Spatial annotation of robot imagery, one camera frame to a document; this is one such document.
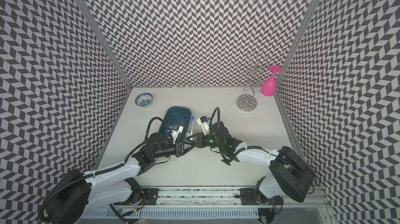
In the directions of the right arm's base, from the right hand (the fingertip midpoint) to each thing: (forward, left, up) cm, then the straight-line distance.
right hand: (188, 127), depth 77 cm
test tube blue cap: (+15, +6, -16) cm, 23 cm away
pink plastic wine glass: (+22, -44, +5) cm, 49 cm away
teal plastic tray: (+17, +11, -15) cm, 25 cm away
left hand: (-8, -3, -4) cm, 9 cm away
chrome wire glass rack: (+24, -35, +15) cm, 45 cm away
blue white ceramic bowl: (+31, +36, -15) cm, 49 cm away
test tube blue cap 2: (+15, +3, -16) cm, 22 cm away
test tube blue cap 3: (+4, -2, +3) cm, 5 cm away
